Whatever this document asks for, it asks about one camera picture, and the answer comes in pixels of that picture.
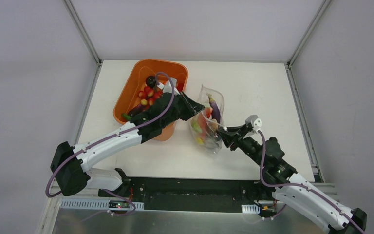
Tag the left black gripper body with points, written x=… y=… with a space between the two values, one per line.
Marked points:
x=180 y=105

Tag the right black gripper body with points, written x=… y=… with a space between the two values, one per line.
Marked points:
x=236 y=139

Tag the white toy cauliflower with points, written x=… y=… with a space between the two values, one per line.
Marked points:
x=196 y=126

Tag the toy watermelon slice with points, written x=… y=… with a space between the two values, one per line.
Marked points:
x=202 y=123

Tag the clear zip top bag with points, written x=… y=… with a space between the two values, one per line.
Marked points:
x=213 y=143

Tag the yellow toy corn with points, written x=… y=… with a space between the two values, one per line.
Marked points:
x=200 y=141

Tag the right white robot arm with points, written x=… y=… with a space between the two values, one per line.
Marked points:
x=290 y=187

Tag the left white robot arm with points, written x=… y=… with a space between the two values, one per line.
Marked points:
x=73 y=166

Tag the dark toy plum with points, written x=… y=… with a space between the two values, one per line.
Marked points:
x=150 y=81

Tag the small purple toy eggplant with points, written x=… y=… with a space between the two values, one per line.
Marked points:
x=136 y=110

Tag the orange plastic bin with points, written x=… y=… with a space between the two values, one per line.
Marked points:
x=136 y=82

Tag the green toy cucumber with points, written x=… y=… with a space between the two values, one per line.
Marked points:
x=126 y=117

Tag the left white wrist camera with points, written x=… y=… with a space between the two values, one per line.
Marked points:
x=169 y=87

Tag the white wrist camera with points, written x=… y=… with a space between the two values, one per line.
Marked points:
x=169 y=87
x=255 y=121

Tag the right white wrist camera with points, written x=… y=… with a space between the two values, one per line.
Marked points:
x=255 y=121

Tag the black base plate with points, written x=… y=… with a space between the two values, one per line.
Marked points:
x=196 y=195

